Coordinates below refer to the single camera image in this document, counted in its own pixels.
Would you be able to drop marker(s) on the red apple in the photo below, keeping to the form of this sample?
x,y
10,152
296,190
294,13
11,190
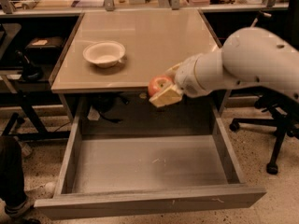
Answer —
x,y
157,83

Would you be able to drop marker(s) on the grey counter cabinet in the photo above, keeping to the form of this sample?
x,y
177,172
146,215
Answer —
x,y
154,40

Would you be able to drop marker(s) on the black box with label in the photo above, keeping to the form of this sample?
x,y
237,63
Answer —
x,y
46,50

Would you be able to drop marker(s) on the black office chair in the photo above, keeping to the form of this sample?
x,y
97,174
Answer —
x,y
284,113

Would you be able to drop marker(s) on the open grey wooden drawer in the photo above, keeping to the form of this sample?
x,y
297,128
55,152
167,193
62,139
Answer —
x,y
175,159

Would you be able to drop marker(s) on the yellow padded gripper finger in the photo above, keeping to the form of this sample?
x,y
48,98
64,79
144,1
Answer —
x,y
168,94
171,72

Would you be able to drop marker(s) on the person's dark trouser leg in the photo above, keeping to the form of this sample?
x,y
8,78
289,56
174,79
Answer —
x,y
11,173

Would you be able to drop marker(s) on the white paper bowl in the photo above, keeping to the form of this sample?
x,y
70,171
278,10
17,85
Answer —
x,y
104,54

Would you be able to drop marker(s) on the black handheld scanner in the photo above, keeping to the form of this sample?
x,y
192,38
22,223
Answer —
x,y
30,72

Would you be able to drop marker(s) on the grey white sneaker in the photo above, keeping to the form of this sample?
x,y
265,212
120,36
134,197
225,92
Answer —
x,y
19,210

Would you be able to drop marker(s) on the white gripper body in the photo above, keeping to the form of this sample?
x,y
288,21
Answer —
x,y
186,75

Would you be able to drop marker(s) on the black white handheld tool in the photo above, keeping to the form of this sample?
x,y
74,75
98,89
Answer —
x,y
259,16

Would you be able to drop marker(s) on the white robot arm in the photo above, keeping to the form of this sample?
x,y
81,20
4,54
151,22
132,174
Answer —
x,y
250,57

